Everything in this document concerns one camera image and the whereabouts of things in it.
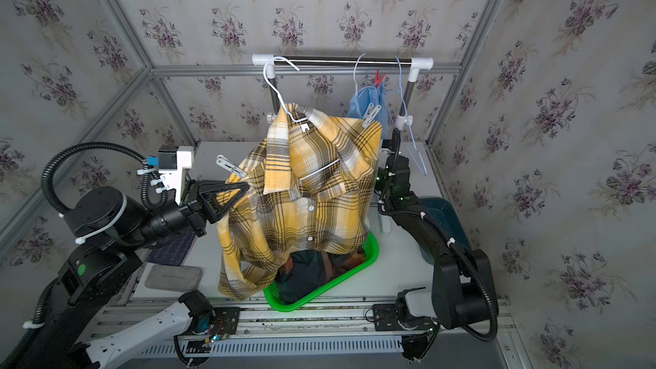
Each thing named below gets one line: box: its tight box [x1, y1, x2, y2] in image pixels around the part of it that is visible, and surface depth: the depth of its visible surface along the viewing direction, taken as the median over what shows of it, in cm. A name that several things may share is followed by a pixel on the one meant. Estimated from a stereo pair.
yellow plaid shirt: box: [215, 102, 383, 300], surface depth 52 cm
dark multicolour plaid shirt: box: [276, 246, 367, 304], surface depth 73 cm
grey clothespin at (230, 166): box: [215, 153, 248, 178], surface depth 43 cm
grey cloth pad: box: [144, 264, 203, 292], surface depth 80 cm
